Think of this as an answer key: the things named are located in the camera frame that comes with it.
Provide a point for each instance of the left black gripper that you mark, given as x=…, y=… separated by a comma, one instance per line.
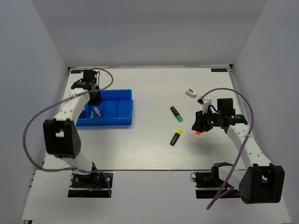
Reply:
x=99, y=100

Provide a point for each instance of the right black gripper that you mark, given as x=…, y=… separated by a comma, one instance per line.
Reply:
x=199, y=126

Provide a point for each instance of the yellow cap black highlighter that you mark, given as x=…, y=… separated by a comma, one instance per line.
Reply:
x=176, y=137

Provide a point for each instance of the green cap black highlighter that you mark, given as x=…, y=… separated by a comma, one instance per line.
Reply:
x=176, y=114

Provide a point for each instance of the pink correction tape pen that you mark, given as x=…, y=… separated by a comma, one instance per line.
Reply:
x=97, y=111

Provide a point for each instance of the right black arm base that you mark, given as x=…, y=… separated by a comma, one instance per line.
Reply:
x=208, y=183

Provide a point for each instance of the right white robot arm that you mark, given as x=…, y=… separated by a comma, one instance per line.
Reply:
x=260, y=181

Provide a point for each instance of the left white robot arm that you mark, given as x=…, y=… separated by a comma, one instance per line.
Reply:
x=62, y=139

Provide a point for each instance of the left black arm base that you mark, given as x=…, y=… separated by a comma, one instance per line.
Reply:
x=84, y=186

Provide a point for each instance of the left black corner label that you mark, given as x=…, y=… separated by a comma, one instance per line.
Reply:
x=76, y=71

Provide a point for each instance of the black corner label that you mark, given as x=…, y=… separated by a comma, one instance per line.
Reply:
x=218, y=70
x=76, y=71

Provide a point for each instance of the blue compartment tray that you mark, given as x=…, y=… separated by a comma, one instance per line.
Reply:
x=116, y=110

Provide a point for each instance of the right black corner label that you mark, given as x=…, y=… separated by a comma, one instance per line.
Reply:
x=218, y=70

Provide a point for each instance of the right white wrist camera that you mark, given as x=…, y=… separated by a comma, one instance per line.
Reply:
x=205, y=102

